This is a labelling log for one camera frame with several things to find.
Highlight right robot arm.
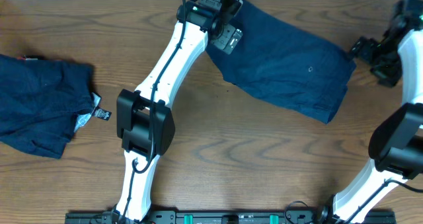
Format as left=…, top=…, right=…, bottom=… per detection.
left=315, top=0, right=422, bottom=223

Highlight blue denim shorts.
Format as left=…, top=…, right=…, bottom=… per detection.
left=206, top=1, right=356, bottom=124

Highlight black clothing label tag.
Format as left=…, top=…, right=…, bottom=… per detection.
left=93, top=107, right=112, bottom=121

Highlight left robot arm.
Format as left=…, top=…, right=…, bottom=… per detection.
left=112, top=0, right=243, bottom=223

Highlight dark navy folded garment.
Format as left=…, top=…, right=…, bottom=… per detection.
left=1, top=55, right=96, bottom=159

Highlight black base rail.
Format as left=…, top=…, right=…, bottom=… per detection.
left=65, top=209, right=397, bottom=224

